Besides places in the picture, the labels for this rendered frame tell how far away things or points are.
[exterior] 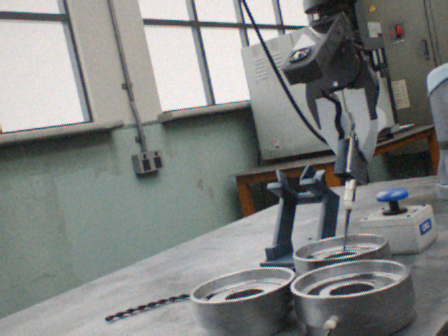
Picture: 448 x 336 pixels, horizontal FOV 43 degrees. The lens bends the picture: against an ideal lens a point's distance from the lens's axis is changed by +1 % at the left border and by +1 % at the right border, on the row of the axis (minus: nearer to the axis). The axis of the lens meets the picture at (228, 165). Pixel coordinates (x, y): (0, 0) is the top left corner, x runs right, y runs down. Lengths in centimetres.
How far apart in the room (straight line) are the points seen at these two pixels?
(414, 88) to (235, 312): 405
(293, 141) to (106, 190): 105
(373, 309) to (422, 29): 406
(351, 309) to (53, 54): 218
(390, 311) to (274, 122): 259
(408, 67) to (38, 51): 287
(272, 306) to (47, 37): 213
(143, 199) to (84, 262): 41
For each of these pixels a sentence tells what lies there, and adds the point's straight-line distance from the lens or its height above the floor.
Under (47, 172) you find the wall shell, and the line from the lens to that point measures 231.
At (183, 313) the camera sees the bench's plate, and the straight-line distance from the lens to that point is 67.
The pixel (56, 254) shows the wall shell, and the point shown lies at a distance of 231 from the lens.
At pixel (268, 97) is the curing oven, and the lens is 305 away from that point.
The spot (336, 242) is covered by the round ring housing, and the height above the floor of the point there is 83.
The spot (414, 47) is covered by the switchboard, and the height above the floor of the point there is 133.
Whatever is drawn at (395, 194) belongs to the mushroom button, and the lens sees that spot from 75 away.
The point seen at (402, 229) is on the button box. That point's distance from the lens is 73.
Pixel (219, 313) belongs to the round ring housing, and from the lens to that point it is 53.
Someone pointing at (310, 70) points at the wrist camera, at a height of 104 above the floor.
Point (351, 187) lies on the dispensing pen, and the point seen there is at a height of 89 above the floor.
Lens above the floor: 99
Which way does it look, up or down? 3 degrees down
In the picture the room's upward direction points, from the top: 12 degrees counter-clockwise
